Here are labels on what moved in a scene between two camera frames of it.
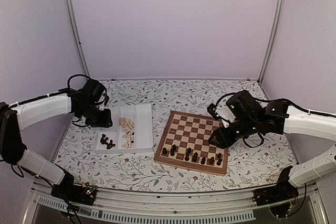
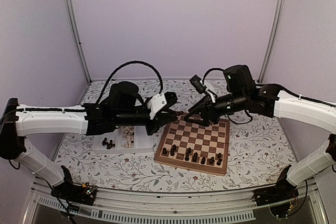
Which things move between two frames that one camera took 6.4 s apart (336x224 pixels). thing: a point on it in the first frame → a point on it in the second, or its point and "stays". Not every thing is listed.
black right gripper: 224,140 → 208,112
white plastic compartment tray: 132,130 stays
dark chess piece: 195,157 stays
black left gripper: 104,122 → 160,120
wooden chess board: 185,143 stays
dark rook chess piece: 218,163 stays
